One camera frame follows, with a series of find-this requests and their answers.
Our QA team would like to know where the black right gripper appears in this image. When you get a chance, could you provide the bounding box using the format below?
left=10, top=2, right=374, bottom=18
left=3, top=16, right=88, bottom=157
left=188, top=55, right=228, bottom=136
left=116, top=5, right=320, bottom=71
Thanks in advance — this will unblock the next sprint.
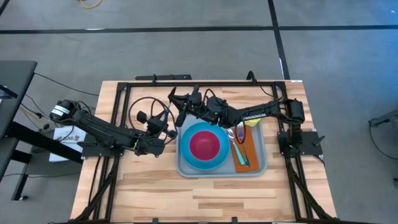
left=167, top=83, right=228, bottom=128

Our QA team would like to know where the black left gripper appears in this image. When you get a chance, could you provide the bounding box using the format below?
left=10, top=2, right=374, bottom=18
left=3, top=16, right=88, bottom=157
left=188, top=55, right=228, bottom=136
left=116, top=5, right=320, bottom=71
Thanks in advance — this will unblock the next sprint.
left=136, top=108, right=178, bottom=140

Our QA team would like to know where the blue plastic plate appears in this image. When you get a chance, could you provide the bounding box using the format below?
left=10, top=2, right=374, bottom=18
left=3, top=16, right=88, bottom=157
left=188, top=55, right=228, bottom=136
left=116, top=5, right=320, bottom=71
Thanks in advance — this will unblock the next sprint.
left=179, top=121, right=231, bottom=171

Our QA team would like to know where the pink plastic bowl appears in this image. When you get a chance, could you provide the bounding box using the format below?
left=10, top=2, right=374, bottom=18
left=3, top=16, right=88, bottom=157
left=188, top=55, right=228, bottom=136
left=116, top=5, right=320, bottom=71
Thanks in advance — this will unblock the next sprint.
left=188, top=130, right=221, bottom=162

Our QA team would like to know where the spoon with teal handle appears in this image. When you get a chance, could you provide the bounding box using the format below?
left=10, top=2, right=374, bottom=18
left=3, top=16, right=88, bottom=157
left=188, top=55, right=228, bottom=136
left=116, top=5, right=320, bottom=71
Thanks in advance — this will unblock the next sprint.
left=226, top=128, right=246, bottom=166

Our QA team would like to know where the yellow plastic cup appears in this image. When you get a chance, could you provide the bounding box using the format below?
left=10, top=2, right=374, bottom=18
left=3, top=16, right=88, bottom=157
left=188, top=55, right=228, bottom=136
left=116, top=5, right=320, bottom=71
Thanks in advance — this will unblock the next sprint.
left=242, top=118, right=262, bottom=128

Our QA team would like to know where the orange cloth napkin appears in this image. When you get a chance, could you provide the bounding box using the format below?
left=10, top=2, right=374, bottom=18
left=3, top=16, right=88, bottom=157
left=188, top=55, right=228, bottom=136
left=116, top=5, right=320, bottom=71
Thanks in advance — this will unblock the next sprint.
left=229, top=132, right=261, bottom=174

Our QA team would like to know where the grey plastic tray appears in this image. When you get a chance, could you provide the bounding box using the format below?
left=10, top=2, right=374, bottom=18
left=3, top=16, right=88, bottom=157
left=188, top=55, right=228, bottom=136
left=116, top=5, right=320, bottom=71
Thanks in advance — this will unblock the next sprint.
left=175, top=110, right=268, bottom=178

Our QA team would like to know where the black bar on table edge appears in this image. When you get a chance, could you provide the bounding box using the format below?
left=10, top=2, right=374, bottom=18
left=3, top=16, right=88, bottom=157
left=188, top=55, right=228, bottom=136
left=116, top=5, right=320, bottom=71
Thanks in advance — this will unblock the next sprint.
left=134, top=74, right=193, bottom=82

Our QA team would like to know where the white paper sheet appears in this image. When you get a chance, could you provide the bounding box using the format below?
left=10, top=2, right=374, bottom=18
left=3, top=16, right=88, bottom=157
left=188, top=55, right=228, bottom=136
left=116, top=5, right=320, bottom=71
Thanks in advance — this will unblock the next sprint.
left=49, top=124, right=90, bottom=163

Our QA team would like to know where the black desk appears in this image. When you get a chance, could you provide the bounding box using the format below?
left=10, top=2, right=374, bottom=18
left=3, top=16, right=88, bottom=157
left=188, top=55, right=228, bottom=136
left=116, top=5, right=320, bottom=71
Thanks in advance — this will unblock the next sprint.
left=0, top=60, right=84, bottom=202

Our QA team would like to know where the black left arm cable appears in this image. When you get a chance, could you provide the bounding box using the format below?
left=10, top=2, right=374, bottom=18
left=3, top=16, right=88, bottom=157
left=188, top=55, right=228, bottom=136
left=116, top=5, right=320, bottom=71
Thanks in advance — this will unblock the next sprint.
left=128, top=96, right=171, bottom=139

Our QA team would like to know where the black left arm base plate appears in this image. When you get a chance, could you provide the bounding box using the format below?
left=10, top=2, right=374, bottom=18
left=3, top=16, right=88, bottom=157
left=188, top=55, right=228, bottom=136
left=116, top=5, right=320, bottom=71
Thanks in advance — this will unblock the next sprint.
left=76, top=132, right=127, bottom=158

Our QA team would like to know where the black metal table frame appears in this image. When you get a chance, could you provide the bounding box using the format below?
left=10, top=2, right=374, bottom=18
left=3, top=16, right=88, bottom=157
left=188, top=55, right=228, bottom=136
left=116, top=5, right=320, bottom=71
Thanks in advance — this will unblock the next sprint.
left=67, top=80, right=340, bottom=224

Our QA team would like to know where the black floor cable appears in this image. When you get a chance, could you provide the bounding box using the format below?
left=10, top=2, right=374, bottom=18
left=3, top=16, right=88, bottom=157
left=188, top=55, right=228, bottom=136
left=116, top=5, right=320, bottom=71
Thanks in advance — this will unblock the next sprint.
left=33, top=72, right=100, bottom=97

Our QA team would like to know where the yellow floor cable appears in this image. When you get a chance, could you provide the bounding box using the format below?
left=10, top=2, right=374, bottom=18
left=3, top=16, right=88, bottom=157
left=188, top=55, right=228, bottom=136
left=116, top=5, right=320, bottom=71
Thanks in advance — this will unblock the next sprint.
left=80, top=0, right=104, bottom=9

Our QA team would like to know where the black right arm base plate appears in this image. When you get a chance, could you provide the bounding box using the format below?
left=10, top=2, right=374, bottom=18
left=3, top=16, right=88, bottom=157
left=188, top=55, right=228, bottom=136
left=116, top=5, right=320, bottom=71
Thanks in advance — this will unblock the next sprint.
left=277, top=129, right=326, bottom=157

